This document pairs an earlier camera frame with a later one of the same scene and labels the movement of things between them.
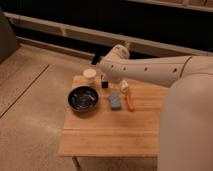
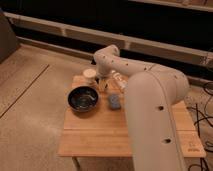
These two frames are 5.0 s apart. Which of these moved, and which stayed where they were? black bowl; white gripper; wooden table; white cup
Moved: white gripper
Stayed: white cup; black bowl; wooden table
